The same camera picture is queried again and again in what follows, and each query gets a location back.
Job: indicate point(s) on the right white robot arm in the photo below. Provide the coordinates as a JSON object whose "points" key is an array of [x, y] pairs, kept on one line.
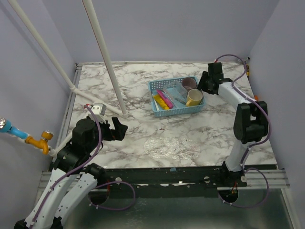
{"points": [[250, 123]]}

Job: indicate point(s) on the toy faucet blue orange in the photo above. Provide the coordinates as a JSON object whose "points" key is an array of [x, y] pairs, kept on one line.
{"points": [[7, 127]]}

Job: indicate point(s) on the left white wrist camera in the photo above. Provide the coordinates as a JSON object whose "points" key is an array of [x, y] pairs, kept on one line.
{"points": [[97, 112]]}

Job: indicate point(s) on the yellow toothpaste tube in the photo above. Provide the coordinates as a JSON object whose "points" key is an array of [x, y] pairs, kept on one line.
{"points": [[161, 102]]}

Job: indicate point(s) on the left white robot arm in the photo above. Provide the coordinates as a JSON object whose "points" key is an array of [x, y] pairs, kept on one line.
{"points": [[73, 175]]}

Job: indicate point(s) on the purple mug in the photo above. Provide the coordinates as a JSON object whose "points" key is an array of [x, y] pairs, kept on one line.
{"points": [[189, 83]]}

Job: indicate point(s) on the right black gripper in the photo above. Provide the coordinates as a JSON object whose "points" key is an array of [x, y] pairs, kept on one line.
{"points": [[201, 85]]}

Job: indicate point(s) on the black mounting rail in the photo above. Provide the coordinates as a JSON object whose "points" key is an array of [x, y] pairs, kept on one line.
{"points": [[165, 182]]}

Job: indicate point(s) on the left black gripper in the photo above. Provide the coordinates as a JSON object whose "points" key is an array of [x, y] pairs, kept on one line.
{"points": [[118, 133]]}

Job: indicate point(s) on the yellow tool at corner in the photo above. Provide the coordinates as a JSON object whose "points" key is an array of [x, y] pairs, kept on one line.
{"points": [[247, 70]]}

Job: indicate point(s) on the yellow mug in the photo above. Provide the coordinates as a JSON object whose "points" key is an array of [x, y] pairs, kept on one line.
{"points": [[194, 97]]}

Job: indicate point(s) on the blue plastic basket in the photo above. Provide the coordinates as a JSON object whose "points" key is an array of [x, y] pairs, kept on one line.
{"points": [[158, 111]]}

